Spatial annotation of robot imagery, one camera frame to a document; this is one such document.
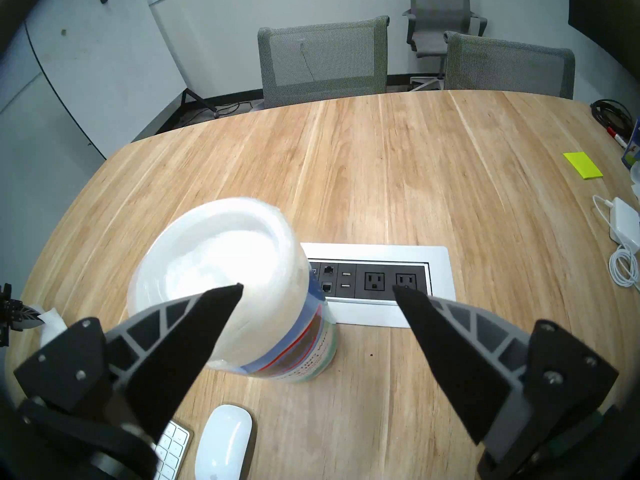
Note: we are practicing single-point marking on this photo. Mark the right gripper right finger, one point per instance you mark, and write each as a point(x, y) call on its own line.
point(475, 374)

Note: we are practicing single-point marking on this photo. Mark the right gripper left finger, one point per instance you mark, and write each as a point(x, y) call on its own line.
point(165, 354)

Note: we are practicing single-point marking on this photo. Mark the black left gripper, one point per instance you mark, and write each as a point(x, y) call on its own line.
point(6, 314)

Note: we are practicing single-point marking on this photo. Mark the white disinfecting wipe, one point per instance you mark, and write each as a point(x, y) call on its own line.
point(52, 326)

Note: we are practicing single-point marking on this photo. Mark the green blue wipes canister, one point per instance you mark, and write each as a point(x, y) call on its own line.
point(240, 254)

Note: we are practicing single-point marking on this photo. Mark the white slim keyboard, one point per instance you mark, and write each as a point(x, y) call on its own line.
point(175, 449)

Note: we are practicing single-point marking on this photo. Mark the white computer mouse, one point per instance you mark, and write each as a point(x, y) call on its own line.
point(225, 444)

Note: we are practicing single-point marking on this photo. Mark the silver table power outlet panel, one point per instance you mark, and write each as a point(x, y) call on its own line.
point(390, 261)

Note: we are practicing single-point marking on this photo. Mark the yellow sticky note pad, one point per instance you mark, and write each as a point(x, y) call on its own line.
point(583, 165)

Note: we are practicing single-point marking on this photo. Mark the crumpled white tissue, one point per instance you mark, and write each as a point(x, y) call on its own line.
point(636, 176)

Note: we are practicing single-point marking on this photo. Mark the white mobile whiteboard on stand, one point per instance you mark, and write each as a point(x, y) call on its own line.
point(110, 69)

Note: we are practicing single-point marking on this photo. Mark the whiteboard cleaner spray bottle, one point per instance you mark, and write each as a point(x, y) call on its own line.
point(632, 146)

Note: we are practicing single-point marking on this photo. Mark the red marker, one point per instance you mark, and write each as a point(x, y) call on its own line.
point(617, 136)

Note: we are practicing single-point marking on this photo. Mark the grey mesh chair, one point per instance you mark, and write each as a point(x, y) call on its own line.
point(510, 64)
point(325, 64)

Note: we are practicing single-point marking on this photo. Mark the grey office chair with armrests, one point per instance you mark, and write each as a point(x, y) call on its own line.
point(440, 14)

